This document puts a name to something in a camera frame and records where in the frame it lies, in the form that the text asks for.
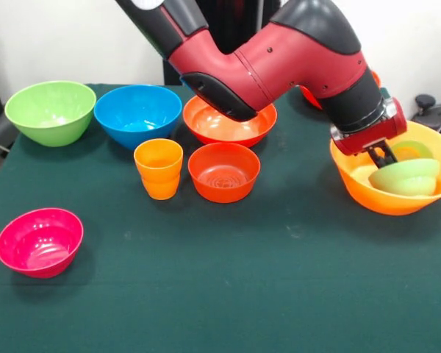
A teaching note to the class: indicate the small red bowl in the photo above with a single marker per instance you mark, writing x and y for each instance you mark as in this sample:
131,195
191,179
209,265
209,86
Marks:
224,173

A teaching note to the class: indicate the large orange bowl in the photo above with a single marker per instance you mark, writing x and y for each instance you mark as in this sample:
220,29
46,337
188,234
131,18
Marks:
389,204

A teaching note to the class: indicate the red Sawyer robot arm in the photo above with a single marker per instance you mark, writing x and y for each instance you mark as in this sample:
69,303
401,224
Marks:
279,66

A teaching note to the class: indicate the dark green table cloth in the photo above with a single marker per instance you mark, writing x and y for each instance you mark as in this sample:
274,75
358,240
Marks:
206,276

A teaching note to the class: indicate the blue bowl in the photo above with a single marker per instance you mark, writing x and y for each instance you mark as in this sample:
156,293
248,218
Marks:
137,110

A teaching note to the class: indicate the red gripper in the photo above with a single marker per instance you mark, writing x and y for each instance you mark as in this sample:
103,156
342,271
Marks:
375,134

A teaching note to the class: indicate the pink bowl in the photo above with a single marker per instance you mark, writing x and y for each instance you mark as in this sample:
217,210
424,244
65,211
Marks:
38,242

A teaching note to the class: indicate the large green bowl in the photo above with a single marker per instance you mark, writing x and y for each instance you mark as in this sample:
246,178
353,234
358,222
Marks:
49,110

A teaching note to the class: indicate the small green bowl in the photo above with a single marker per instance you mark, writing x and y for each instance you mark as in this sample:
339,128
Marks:
408,180

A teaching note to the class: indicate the orange cup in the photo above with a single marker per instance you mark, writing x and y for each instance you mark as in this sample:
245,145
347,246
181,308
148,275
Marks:
158,173

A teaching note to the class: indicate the large red bowl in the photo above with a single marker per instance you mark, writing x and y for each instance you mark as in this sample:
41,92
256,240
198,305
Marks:
220,128
310,97

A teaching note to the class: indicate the green cup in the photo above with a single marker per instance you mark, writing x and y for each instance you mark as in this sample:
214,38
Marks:
411,149

